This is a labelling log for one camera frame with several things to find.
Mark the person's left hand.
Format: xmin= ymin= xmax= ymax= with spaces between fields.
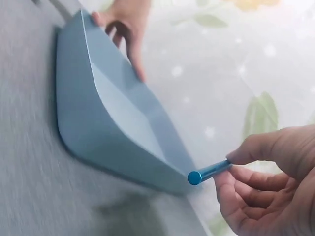
xmin=90 ymin=0 xmax=153 ymax=83

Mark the person's right hand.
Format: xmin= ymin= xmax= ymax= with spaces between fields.
xmin=213 ymin=124 xmax=315 ymax=236

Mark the blue metal cylinder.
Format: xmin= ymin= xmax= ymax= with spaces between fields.
xmin=187 ymin=159 xmax=233 ymax=186

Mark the blue plastic tray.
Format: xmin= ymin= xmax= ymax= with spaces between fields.
xmin=55 ymin=8 xmax=205 ymax=195

